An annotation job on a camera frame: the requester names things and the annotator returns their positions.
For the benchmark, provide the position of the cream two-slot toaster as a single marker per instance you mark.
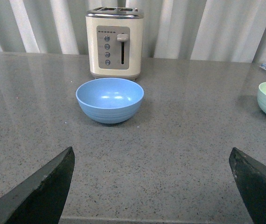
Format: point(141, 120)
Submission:
point(115, 37)

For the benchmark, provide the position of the blue bowl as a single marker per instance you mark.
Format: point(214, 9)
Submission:
point(110, 100)

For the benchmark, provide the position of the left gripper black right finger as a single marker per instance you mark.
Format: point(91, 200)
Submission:
point(250, 178)

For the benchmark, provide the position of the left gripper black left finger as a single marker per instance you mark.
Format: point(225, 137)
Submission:
point(40, 199)

